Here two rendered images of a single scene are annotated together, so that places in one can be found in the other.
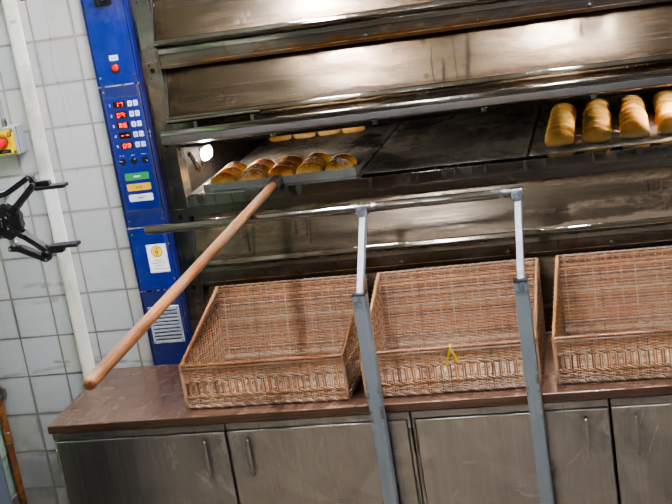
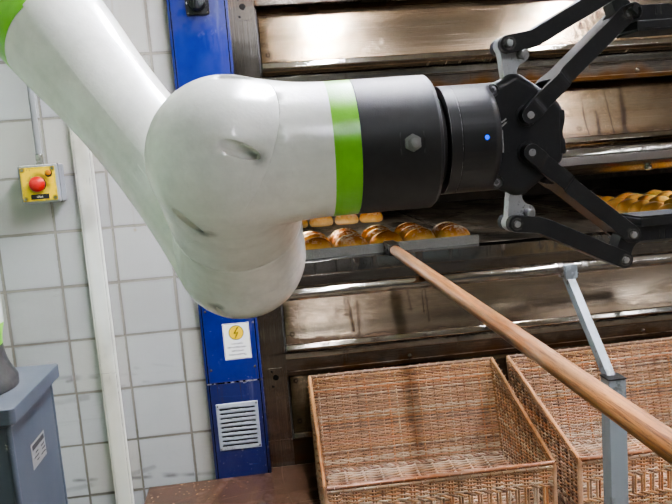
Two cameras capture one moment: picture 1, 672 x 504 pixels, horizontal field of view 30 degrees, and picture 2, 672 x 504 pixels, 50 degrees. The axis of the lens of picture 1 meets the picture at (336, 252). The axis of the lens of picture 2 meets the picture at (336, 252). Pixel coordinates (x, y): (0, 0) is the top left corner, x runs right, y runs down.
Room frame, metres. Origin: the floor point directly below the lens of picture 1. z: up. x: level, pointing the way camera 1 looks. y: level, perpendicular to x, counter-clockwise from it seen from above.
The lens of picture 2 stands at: (2.34, 1.02, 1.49)
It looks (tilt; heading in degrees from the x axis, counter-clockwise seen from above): 8 degrees down; 340
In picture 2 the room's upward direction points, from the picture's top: 4 degrees counter-clockwise
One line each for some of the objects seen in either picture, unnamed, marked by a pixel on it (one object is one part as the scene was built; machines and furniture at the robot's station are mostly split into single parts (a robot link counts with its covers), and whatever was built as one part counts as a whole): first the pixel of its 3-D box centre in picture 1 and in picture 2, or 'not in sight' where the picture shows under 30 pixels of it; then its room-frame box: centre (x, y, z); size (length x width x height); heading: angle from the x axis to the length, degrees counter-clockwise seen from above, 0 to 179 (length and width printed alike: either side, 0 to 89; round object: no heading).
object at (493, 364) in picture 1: (454, 325); (636, 416); (3.84, -0.34, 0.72); 0.56 x 0.49 x 0.28; 77
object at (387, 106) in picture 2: not in sight; (393, 144); (2.81, 0.80, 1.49); 0.12 x 0.06 x 0.09; 167
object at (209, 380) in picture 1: (278, 339); (420, 441); (3.99, 0.23, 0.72); 0.56 x 0.49 x 0.28; 75
